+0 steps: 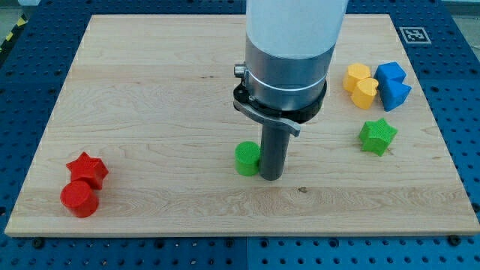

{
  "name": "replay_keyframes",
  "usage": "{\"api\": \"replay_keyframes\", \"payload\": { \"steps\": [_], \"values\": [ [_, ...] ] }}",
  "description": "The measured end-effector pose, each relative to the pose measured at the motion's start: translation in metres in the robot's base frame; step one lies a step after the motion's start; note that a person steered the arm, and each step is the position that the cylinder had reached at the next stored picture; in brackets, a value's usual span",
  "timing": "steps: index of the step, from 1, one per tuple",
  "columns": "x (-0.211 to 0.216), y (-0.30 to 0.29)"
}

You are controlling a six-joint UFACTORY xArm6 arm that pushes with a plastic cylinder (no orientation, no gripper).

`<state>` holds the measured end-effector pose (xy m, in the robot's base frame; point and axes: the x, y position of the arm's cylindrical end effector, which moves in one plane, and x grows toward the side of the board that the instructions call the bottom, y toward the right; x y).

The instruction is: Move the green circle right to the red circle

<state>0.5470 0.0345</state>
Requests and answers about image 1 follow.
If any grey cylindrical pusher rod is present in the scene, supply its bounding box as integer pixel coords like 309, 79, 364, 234
259, 125, 290, 181

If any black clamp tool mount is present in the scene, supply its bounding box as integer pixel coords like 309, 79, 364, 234
233, 83, 327, 137

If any green cylinder block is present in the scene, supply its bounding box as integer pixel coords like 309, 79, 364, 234
235, 141, 260, 176

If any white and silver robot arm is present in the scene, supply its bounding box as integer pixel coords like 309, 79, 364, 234
233, 0, 348, 181

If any yellow heart block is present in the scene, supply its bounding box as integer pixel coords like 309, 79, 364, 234
351, 78, 379, 110

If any yellow hexagon block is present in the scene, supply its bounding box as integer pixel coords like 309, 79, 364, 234
342, 63, 371, 92

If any green star block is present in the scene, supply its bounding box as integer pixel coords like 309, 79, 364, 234
358, 118, 398, 156

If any blue triangle block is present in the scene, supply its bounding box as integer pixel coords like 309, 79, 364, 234
379, 79, 412, 112

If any blue cube block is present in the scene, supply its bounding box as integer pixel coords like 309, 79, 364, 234
373, 61, 407, 89

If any wooden board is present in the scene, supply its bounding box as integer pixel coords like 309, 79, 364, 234
5, 14, 479, 238

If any white fiducial marker tag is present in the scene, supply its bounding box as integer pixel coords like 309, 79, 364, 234
399, 26, 431, 44

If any red star block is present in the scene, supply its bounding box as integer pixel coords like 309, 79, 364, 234
66, 152, 109, 190

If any red cylinder block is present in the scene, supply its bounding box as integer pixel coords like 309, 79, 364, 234
60, 181, 99, 218

